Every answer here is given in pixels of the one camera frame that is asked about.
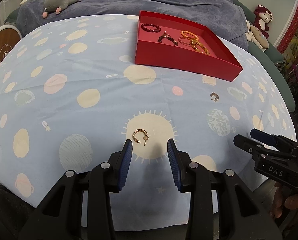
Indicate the dark blue plush blanket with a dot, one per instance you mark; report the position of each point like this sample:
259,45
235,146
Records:
223,17

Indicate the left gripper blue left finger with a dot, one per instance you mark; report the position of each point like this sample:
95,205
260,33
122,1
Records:
125,160

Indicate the red monkey plush toy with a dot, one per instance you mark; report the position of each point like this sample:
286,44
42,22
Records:
263,18

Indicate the red shallow cardboard box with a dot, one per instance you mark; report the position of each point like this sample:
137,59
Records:
158,45

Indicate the light blue planet bedsheet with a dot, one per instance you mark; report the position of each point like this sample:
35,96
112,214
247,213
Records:
71,94

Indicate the gold hoop earring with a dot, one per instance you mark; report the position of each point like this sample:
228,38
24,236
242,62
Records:
140,135
214,97

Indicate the thin rose gold bangle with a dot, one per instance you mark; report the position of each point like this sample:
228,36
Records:
187,41

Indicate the grey mole plush toy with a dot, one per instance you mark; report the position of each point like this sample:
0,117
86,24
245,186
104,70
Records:
56,6

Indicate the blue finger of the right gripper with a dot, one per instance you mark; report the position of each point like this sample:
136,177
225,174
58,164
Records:
248,145
268,139

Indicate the white round wooden side table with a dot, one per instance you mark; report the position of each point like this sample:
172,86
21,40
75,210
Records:
9,37

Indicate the person's right hand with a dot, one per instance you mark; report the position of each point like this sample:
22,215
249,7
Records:
290,203

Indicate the beige spotted plush toy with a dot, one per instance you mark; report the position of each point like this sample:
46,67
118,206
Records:
254,35

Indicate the green bed frame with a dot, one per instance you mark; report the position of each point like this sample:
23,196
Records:
270,58

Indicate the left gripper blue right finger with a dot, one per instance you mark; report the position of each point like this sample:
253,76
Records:
176,164

